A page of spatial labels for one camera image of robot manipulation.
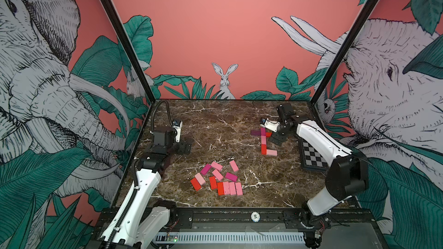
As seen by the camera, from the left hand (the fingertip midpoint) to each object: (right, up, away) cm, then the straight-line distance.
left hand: (181, 135), depth 78 cm
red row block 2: (+18, -26, +4) cm, 32 cm away
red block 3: (+15, -25, +6) cm, 29 cm away
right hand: (+48, +3, +11) cm, 49 cm away
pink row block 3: (+24, -26, +4) cm, 36 cm away
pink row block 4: (+27, -26, +4) cm, 38 cm away
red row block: (+42, -10, +18) cm, 47 cm away
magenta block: (+43, 0, +25) cm, 50 cm away
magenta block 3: (+24, -22, +9) cm, 34 cm away
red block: (+41, 0, +2) cm, 41 cm away
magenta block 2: (+10, -19, +10) cm, 24 cm away
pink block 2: (+8, -23, +7) cm, 25 cm away
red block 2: (+6, -25, +6) cm, 26 cm away
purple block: (+39, -1, +27) cm, 47 cm away
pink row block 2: (+21, -26, +4) cm, 34 cm away
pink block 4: (+25, -18, +12) cm, 33 cm away
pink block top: (+16, -18, +12) cm, 26 cm away
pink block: (+43, -5, +20) cm, 47 cm away
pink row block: (+47, -11, +17) cm, 51 cm away
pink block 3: (+16, -20, +8) cm, 27 cm away
